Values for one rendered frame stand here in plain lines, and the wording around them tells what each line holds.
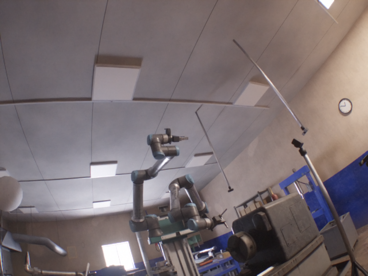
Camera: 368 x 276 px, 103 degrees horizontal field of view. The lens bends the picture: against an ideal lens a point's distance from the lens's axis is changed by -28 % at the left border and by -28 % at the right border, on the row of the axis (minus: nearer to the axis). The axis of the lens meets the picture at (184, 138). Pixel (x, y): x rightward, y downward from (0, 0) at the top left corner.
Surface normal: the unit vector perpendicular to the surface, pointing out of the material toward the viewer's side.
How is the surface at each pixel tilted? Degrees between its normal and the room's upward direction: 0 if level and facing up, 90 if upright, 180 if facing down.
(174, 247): 90
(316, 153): 90
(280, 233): 90
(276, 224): 90
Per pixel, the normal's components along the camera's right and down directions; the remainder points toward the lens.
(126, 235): 0.36, -0.58
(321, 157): -0.88, 0.04
